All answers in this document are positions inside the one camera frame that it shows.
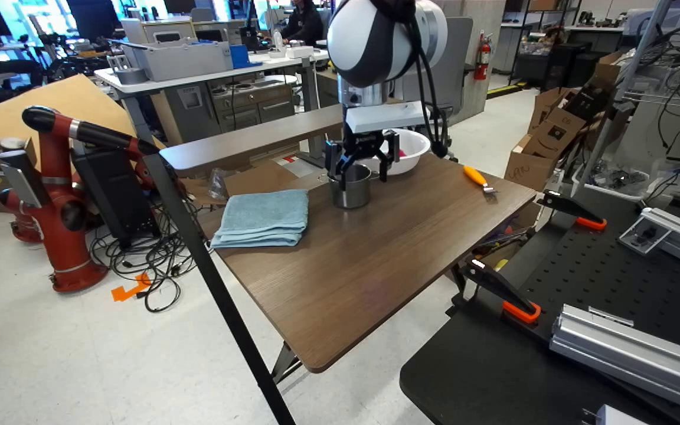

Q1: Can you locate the red fire extinguisher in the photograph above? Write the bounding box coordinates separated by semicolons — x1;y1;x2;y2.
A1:
469;32;493;82

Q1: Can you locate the orange floor tape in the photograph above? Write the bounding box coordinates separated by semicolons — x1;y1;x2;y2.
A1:
108;272;156;306

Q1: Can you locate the folded light blue towel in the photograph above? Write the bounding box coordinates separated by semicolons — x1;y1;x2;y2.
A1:
208;186;312;252

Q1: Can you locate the black computer tower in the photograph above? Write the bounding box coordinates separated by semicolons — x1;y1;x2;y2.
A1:
71;145;160;250

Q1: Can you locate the white bowl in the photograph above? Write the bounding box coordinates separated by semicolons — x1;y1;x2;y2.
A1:
358;128;435;179

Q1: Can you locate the grey desk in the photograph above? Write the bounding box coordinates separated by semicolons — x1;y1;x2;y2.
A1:
89;46;343;150

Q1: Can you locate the light grey mount plate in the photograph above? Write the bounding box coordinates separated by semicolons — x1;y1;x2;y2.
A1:
343;100;429;138

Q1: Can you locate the red and black robot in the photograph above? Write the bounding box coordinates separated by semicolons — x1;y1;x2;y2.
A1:
0;105;160;295

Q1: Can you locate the orange handled screwdriver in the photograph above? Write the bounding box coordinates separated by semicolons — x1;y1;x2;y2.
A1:
460;164;499;197

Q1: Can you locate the black slanted frame post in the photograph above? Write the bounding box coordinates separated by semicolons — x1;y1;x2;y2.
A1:
138;150;297;425

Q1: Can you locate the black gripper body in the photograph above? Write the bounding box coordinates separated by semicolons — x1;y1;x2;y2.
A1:
339;128;402;161

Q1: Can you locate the black orange bar clamp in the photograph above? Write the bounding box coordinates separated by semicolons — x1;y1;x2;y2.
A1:
459;256;545;329
535;190;609;237

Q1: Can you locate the open cardboard box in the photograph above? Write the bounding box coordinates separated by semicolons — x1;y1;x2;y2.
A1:
503;82;596;197

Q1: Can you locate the small silver pot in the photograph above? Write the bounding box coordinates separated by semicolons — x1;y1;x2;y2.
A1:
328;161;376;212

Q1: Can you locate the large cardboard sheet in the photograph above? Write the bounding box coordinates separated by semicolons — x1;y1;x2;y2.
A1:
0;72;140;156

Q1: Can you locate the white equipment box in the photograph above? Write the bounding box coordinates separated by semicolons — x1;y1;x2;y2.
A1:
122;39;237;81

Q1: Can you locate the black perforated breadboard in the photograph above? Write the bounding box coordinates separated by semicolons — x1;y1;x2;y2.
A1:
466;186;680;374

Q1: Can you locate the seated person in dark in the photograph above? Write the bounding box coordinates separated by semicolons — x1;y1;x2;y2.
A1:
279;0;326;46

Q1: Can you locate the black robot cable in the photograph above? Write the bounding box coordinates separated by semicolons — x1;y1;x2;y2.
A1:
396;0;453;161

